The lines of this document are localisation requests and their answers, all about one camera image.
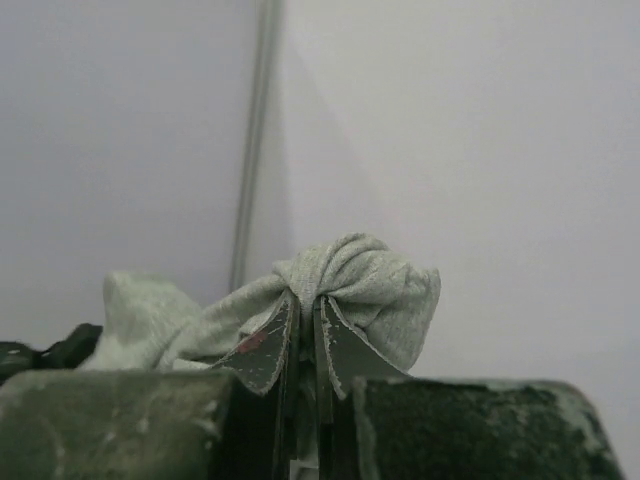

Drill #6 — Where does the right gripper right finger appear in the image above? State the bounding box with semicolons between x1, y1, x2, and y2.
313;296;624;479

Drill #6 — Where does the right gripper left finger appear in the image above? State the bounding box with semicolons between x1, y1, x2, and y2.
1;293;299;479

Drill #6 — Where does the grey t-shirt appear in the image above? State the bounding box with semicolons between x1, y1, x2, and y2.
81;233;441;371

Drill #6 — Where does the right corner aluminium post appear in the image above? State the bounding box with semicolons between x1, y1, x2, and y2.
229;0;282;291

